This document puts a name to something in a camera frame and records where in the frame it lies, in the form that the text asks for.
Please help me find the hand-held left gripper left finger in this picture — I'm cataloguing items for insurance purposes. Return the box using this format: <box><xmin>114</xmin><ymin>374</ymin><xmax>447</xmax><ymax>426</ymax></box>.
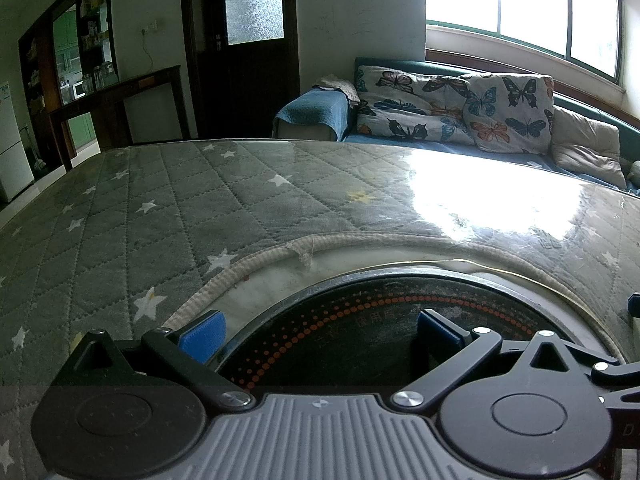
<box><xmin>65</xmin><ymin>310</ymin><xmax>253</xmax><ymax>413</ymax></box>

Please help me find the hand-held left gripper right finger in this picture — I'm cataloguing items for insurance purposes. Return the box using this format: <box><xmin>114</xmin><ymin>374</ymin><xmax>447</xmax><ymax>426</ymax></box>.
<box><xmin>392</xmin><ymin>309</ymin><xmax>593</xmax><ymax>413</ymax></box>

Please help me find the round black induction cooktop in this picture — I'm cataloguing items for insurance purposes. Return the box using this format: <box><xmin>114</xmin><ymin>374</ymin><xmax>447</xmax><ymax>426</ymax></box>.
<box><xmin>217</xmin><ymin>267</ymin><xmax>576</xmax><ymax>396</ymax></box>

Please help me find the grey quilted star table cover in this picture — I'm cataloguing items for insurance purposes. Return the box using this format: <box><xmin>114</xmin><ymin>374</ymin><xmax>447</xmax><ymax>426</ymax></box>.
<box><xmin>0</xmin><ymin>139</ymin><xmax>640</xmax><ymax>480</ymax></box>

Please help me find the beige pillow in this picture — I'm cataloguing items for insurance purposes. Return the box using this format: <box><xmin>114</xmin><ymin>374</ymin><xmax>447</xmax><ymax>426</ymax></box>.
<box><xmin>551</xmin><ymin>105</ymin><xmax>628</xmax><ymax>188</ymax></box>

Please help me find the square butterfly print pillow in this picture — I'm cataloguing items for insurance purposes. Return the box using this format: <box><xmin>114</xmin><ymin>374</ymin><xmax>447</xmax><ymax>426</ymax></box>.
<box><xmin>462</xmin><ymin>72</ymin><xmax>555</xmax><ymax>155</ymax></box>

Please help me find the long butterfly print pillow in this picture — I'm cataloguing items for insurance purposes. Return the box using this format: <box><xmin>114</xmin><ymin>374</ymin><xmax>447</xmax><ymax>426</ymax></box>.
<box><xmin>356</xmin><ymin>65</ymin><xmax>476</xmax><ymax>145</ymax></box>

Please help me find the blue armrest cover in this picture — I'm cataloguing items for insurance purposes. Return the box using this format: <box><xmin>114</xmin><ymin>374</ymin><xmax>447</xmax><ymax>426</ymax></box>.
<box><xmin>273</xmin><ymin>87</ymin><xmax>351</xmax><ymax>142</ymax></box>

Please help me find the dark wooden console table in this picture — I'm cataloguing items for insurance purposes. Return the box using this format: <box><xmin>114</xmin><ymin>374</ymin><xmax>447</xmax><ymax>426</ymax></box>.
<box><xmin>48</xmin><ymin>66</ymin><xmax>193</xmax><ymax>171</ymax></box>

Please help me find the dark wooden glass door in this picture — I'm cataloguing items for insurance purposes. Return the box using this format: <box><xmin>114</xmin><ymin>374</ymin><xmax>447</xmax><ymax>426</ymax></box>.
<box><xmin>180</xmin><ymin>0</ymin><xmax>301</xmax><ymax>141</ymax></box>

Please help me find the white refrigerator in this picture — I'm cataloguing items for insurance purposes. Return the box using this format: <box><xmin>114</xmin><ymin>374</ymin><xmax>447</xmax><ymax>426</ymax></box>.
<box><xmin>0</xmin><ymin>81</ymin><xmax>36</xmax><ymax>204</ymax></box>

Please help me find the small pale folded cloth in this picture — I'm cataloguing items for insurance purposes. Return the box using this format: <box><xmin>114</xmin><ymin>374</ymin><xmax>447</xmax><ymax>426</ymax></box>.
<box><xmin>314</xmin><ymin>74</ymin><xmax>361</xmax><ymax>106</ymax></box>

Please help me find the teal sofa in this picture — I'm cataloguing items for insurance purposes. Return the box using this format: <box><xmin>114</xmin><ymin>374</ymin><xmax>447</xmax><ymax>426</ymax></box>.
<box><xmin>272</xmin><ymin>57</ymin><xmax>640</xmax><ymax>198</ymax></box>

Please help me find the dark wooden display cabinet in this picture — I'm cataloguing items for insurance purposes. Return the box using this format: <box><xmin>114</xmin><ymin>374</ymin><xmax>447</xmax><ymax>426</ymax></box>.
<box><xmin>19</xmin><ymin>0</ymin><xmax>121</xmax><ymax>161</ymax></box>

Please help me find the wall socket with cable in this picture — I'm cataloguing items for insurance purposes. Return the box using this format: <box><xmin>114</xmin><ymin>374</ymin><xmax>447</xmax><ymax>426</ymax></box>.
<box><xmin>141</xmin><ymin>21</ymin><xmax>160</xmax><ymax>68</ymax></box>

